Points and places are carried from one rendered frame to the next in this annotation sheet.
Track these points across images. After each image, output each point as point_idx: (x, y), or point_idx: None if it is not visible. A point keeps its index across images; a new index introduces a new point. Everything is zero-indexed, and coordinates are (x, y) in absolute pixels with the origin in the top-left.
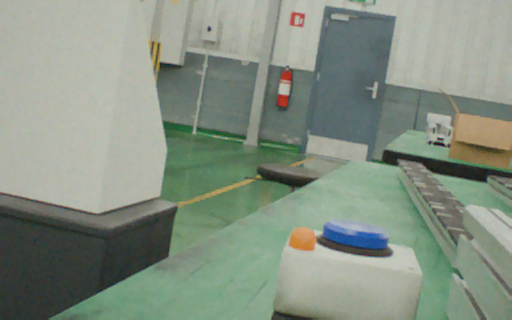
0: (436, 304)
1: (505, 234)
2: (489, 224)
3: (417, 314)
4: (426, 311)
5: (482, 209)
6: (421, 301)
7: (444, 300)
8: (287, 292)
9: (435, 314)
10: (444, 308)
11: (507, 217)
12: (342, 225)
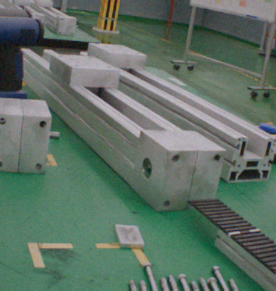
0: None
1: (236, 117)
2: (248, 123)
3: (271, 177)
4: (273, 180)
5: (268, 135)
6: None
7: None
8: None
9: (269, 179)
10: (274, 185)
11: (255, 131)
12: (268, 123)
